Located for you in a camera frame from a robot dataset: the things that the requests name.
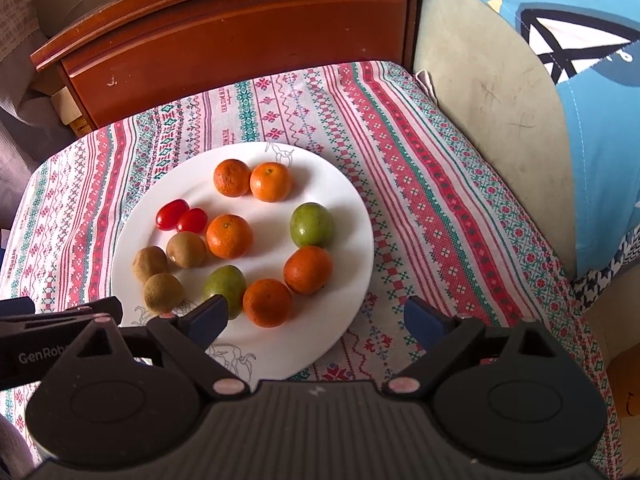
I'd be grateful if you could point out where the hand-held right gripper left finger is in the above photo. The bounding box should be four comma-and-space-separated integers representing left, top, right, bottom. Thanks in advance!
75, 294, 252, 402

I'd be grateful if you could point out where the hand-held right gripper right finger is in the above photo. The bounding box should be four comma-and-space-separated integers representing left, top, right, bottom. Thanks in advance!
382, 295, 564, 399

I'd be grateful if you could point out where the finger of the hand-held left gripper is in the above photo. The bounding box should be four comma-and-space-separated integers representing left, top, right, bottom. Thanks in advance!
30, 296, 124, 330
0, 297, 34, 318

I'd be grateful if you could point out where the green round fruit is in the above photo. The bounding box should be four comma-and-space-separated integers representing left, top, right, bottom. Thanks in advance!
290, 202, 335, 248
203, 265, 247, 321

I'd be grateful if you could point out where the brown kiwi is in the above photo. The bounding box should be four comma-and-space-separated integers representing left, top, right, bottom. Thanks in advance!
166, 231, 208, 269
144, 273, 186, 316

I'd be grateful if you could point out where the brown kiwi fruit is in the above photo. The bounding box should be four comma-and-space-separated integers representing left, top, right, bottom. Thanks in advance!
132, 246, 169, 283

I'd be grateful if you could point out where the red cherry tomato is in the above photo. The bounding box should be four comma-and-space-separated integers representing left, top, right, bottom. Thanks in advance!
156, 199, 190, 231
176, 208, 209, 234

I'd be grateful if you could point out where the white plate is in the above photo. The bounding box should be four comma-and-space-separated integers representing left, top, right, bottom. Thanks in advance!
111, 141, 375, 382

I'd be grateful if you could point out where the striped patterned cloth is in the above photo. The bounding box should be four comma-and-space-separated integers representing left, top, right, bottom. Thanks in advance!
0, 60, 626, 480

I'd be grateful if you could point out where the houndstooth fabric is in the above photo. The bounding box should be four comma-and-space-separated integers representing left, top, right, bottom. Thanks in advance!
570, 225, 640, 311

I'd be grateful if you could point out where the small cardboard box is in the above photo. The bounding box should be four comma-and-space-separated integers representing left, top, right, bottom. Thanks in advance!
50, 86, 97, 137

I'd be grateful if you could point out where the blue printed pillow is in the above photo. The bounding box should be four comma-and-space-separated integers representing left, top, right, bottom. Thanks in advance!
442, 0, 640, 277

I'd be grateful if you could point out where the brown wooden nightstand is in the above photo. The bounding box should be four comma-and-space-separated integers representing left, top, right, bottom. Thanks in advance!
30, 0, 421, 132

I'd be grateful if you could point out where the checked beige curtain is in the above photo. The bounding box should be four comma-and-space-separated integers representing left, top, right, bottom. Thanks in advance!
0, 0, 48, 63

